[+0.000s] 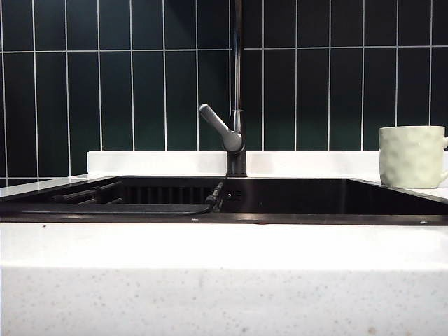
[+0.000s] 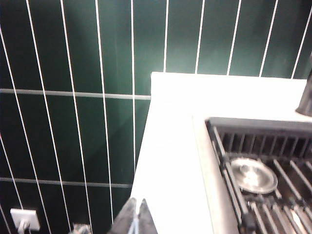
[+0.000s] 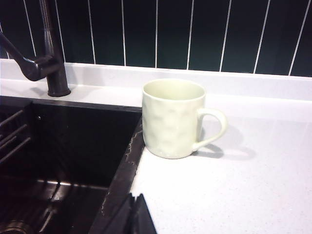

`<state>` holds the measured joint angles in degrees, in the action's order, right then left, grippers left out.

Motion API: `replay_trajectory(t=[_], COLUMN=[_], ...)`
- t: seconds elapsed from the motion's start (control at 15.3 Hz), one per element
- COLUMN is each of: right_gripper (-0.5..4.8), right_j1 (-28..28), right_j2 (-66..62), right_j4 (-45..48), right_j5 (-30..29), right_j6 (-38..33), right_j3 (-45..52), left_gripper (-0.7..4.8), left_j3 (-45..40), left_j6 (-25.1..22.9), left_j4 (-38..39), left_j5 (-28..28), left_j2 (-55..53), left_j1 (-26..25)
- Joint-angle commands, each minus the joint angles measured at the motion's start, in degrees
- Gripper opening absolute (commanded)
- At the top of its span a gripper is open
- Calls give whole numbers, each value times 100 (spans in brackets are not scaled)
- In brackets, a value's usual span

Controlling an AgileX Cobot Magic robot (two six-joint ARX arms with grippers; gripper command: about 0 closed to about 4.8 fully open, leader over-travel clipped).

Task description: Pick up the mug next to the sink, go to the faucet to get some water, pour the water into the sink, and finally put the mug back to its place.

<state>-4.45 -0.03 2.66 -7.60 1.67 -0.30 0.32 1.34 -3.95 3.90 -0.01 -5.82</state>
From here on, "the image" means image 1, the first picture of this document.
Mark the grey faucet lever handle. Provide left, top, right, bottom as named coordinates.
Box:
left=198, top=103, right=245, bottom=153

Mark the pale green dimpled mug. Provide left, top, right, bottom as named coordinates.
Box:
left=379, top=125, right=448, bottom=189

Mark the black kitchen sink basin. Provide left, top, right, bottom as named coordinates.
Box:
left=0, top=174, right=448, bottom=225

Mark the dark metal faucet spout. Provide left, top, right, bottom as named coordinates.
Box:
left=225, top=0, right=249, bottom=178

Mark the black sink drain rack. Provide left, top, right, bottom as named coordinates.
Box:
left=0, top=184, right=212, bottom=216

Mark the black rod fitting with hose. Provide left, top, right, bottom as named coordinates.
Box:
left=204, top=181, right=225, bottom=213

